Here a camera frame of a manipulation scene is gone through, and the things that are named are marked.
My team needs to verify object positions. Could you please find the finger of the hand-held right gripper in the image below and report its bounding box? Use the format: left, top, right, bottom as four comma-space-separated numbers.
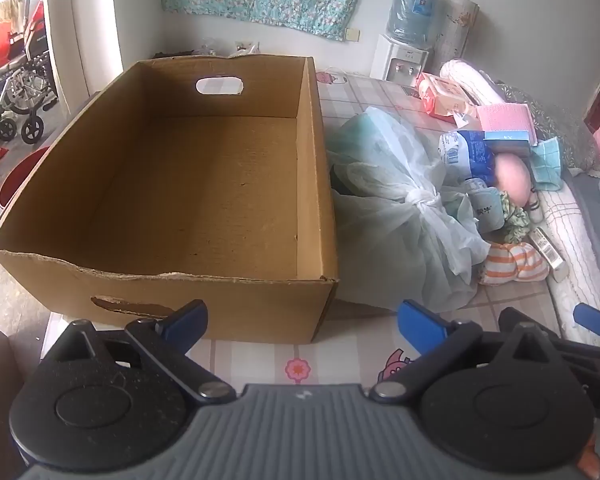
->
557, 304, 600, 381

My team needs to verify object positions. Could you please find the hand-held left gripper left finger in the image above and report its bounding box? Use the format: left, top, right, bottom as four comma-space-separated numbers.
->
39, 299, 237, 405

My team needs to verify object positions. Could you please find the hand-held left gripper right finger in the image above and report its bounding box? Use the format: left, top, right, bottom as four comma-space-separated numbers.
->
367, 300, 577, 405

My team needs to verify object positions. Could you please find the orange striped cloth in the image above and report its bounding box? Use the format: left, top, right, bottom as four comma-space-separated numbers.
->
481, 242, 551, 286

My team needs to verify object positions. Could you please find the white yogurt cup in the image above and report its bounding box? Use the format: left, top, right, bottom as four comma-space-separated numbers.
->
467, 180, 506, 233

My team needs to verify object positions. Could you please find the brown cardboard box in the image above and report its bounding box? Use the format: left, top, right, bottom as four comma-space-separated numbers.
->
0, 55, 340, 346

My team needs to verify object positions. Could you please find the pink plush toy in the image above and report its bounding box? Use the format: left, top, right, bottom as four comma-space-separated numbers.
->
492, 152, 543, 223

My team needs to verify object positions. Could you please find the teal checked cloth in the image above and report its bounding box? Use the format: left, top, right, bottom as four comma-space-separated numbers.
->
530, 140, 563, 191

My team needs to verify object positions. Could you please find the blue and white packet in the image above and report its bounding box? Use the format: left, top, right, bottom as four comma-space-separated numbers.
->
439, 130, 496, 183

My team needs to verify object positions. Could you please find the pink ribbed cloth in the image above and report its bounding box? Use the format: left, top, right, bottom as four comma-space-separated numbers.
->
475, 102, 536, 143

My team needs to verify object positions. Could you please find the long narrow box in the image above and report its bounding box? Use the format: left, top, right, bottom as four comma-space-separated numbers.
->
527, 227, 568, 281

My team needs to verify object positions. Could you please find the green patterned cloth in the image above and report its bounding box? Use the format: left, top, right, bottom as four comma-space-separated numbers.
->
497, 192, 531, 243

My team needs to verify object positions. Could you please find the pale green plastic bag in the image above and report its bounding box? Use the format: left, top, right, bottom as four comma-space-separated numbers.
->
325, 107, 491, 313

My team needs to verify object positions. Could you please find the green floral cushion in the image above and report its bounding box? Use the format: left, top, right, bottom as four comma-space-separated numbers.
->
495, 80, 600, 176

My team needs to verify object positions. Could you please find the blue box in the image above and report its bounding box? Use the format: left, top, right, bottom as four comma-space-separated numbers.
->
482, 130, 533, 156

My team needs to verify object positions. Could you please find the red bowl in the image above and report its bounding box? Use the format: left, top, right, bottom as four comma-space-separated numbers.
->
0, 147, 51, 208

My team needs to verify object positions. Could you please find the orange wet wipes pack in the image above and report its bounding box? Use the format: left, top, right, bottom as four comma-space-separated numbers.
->
417, 72, 473, 121

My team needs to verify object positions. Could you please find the checked printed tablecloth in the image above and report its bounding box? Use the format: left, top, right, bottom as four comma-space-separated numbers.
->
40, 67, 581, 391

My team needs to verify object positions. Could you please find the wheelchair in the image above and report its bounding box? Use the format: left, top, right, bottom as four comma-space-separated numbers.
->
0, 0, 61, 146

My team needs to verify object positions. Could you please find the patterned paper roll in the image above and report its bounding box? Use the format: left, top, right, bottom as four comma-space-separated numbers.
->
435, 0, 480, 76

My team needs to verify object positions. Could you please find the blue water jug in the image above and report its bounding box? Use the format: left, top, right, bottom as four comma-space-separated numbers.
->
387, 0, 438, 51

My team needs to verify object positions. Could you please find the hanging beige cloth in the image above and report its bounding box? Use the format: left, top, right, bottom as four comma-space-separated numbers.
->
0, 0, 28, 33

